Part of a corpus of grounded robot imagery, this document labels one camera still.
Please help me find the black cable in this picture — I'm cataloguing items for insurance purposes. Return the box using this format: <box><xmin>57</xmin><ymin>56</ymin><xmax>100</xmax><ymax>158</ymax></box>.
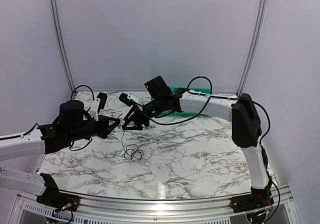
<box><xmin>113</xmin><ymin>113</ymin><xmax>146</xmax><ymax>160</ymax></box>

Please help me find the right green storage bin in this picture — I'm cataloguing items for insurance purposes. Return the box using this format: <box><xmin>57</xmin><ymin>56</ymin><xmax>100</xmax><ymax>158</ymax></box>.
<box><xmin>170</xmin><ymin>87</ymin><xmax>217</xmax><ymax>117</ymax></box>

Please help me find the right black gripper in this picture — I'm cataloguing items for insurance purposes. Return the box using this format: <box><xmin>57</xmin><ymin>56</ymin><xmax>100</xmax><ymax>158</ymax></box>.
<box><xmin>122</xmin><ymin>97</ymin><xmax>165</xmax><ymax>131</ymax></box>

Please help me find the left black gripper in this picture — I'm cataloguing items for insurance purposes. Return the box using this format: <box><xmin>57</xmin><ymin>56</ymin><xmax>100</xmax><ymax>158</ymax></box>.
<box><xmin>66</xmin><ymin>114</ymin><xmax>120</xmax><ymax>143</ymax></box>

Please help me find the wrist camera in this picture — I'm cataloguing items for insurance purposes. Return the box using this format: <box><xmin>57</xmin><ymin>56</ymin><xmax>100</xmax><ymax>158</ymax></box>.
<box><xmin>88</xmin><ymin>92</ymin><xmax>108</xmax><ymax>121</ymax></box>
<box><xmin>119</xmin><ymin>92</ymin><xmax>142</xmax><ymax>107</ymax></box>

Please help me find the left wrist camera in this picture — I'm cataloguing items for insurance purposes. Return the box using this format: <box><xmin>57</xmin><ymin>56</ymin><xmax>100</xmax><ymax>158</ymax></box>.
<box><xmin>88</xmin><ymin>92</ymin><xmax>108</xmax><ymax>121</ymax></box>

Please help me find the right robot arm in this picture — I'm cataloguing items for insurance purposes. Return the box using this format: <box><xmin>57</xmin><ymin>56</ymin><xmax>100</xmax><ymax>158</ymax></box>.
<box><xmin>119</xmin><ymin>76</ymin><xmax>274</xmax><ymax>212</ymax></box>

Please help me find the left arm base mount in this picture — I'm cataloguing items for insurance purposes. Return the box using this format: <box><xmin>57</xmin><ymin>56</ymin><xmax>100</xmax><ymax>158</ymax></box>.
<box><xmin>36</xmin><ymin>192</ymin><xmax>80</xmax><ymax>212</ymax></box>

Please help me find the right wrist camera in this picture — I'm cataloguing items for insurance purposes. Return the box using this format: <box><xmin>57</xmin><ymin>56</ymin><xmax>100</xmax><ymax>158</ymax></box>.
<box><xmin>119</xmin><ymin>92</ymin><xmax>142</xmax><ymax>107</ymax></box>

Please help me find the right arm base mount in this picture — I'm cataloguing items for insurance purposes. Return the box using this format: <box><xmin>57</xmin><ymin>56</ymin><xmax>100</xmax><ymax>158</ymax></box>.
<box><xmin>229</xmin><ymin>193</ymin><xmax>274</xmax><ymax>213</ymax></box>

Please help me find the middle green storage bin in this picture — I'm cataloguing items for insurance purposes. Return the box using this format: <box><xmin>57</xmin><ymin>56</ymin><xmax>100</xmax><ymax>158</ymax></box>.
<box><xmin>170</xmin><ymin>86</ymin><xmax>188</xmax><ymax>93</ymax></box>

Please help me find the front aluminium rail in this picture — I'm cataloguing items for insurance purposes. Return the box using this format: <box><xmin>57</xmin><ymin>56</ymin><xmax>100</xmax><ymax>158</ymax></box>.
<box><xmin>9</xmin><ymin>185</ymin><xmax>302</xmax><ymax>224</ymax></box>

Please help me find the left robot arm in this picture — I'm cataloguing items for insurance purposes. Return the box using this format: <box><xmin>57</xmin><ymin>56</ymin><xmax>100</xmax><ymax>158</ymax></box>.
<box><xmin>0</xmin><ymin>93</ymin><xmax>120</xmax><ymax>207</ymax></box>

